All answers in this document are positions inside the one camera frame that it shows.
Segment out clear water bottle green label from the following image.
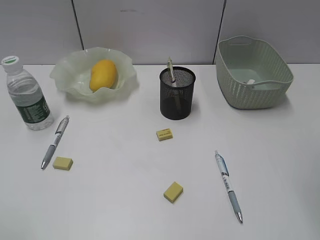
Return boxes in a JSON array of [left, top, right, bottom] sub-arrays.
[[1, 55, 54, 131]]

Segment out white waste paper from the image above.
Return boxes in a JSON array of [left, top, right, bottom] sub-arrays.
[[244, 79, 255, 85]]

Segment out yellow eraser front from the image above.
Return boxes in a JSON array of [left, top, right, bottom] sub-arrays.
[[163, 181, 184, 204]]

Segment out light green plastic basket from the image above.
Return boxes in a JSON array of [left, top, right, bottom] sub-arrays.
[[215, 35, 294, 110]]

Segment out black mesh pen holder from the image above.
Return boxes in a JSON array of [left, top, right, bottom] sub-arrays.
[[159, 66, 196, 120]]

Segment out grey grip pen left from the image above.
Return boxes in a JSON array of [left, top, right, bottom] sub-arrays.
[[41, 115, 70, 170]]

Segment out blue white pen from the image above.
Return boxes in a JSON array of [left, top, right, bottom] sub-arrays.
[[214, 150, 243, 224]]

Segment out yellow eraser near bottle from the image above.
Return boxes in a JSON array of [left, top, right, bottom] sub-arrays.
[[52, 156, 73, 171]]

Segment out beige white pen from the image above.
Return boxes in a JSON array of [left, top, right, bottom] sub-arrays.
[[167, 56, 182, 111]]

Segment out yellow mango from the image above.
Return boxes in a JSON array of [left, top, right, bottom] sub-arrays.
[[89, 59, 117, 92]]

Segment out yellow eraser centre printed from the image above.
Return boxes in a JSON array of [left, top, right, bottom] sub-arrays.
[[156, 128, 173, 142]]

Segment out frosted green wavy plate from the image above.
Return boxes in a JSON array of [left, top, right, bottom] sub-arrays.
[[49, 47, 139, 104]]

